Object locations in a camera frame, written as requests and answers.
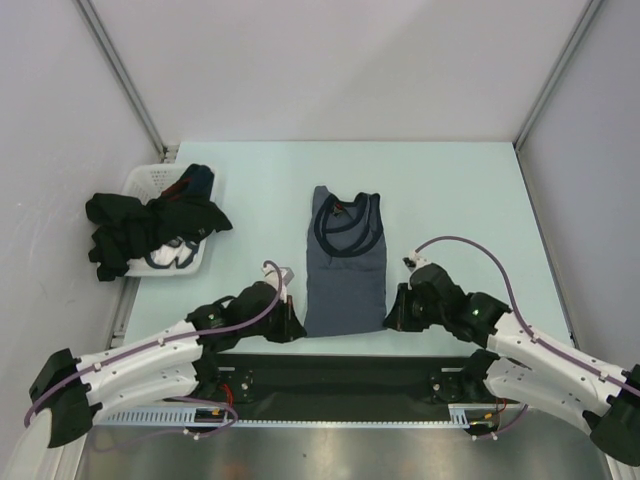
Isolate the blue printed tank top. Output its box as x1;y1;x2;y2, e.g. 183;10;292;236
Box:
304;186;387;338

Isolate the black tank top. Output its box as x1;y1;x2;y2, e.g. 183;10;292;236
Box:
85;193;232;282

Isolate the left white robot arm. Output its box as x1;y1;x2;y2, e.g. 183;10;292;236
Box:
24;281;307;448

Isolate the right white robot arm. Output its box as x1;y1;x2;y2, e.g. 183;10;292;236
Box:
384;259;639;467

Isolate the dark navy red garment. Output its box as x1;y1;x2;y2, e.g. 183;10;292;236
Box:
160;164;215;201

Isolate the white plastic laundry basket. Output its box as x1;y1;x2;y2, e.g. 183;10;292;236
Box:
122;164;218;278

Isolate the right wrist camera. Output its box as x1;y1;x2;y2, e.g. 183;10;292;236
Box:
402;252;429;272

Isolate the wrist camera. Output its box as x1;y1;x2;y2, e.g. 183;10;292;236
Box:
262;265;295;300
402;252;429;272

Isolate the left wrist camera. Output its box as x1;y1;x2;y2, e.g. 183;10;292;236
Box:
262;265;295;300

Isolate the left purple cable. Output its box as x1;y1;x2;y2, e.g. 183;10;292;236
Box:
22;258;289;441

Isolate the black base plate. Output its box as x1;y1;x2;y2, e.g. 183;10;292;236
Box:
192;353;504;421

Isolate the slotted cable duct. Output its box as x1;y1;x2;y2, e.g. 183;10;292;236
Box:
95;404;498;429

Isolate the right aluminium frame post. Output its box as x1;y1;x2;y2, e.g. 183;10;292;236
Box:
512;0;608;154

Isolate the aluminium frame post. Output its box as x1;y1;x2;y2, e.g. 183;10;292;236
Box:
72;0;168;161
512;0;608;154

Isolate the left aluminium frame post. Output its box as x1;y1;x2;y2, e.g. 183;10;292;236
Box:
72;0;168;161

